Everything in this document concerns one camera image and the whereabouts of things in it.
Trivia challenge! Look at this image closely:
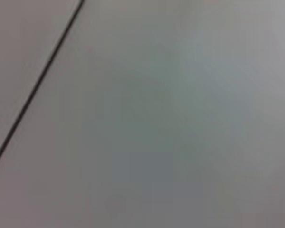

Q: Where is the dark wall panel seam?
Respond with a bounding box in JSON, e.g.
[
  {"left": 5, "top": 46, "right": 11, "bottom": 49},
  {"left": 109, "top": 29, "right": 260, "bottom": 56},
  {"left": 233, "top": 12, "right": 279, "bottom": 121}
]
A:
[{"left": 0, "top": 0, "right": 86, "bottom": 176}]

